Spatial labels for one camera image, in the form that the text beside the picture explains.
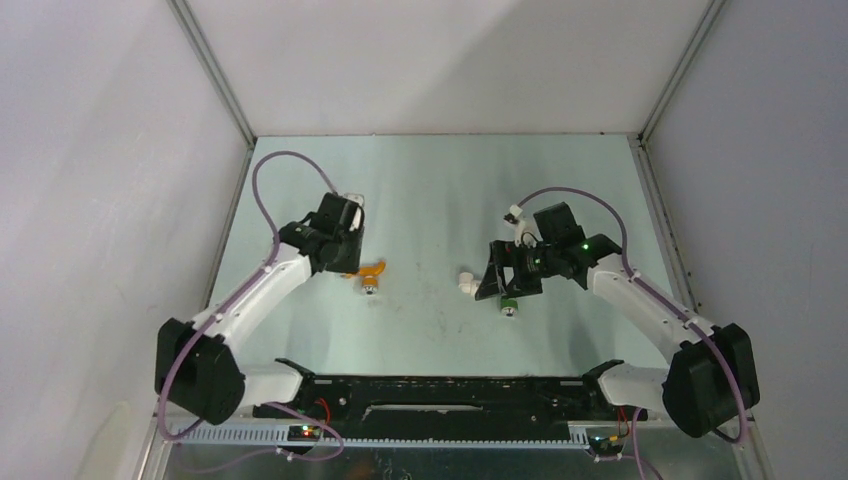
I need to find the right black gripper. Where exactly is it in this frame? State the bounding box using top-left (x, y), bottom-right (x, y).
top-left (475, 239), bottom-right (559, 300)

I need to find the white pipe elbow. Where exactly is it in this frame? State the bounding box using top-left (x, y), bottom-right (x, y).
top-left (458, 272), bottom-right (481, 297)

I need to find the green water faucet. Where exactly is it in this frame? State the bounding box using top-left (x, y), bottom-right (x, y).
top-left (499, 296), bottom-right (519, 318)

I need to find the orange water faucet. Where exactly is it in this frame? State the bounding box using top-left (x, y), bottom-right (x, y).
top-left (342, 260), bottom-right (386, 295)

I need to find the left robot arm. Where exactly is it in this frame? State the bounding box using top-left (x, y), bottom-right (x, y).
top-left (154, 192), bottom-right (365, 425)

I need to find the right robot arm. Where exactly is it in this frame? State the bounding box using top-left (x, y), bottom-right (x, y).
top-left (459, 202), bottom-right (761, 438)

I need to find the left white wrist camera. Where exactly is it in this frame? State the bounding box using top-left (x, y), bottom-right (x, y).
top-left (343, 193), bottom-right (365, 231)

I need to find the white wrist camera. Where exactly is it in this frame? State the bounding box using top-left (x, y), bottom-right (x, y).
top-left (503, 204), bottom-right (532, 246)
top-left (343, 193), bottom-right (365, 231)

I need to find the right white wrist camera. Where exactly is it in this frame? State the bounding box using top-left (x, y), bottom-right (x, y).
top-left (503, 204), bottom-right (532, 246)

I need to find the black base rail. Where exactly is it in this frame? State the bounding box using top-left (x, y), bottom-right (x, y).
top-left (286, 375), bottom-right (635, 444)

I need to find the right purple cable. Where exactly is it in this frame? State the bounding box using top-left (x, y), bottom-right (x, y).
top-left (516, 186), bottom-right (751, 445)

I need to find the white ventilated cable duct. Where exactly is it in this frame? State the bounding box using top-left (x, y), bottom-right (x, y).
top-left (173, 423), bottom-right (591, 452)

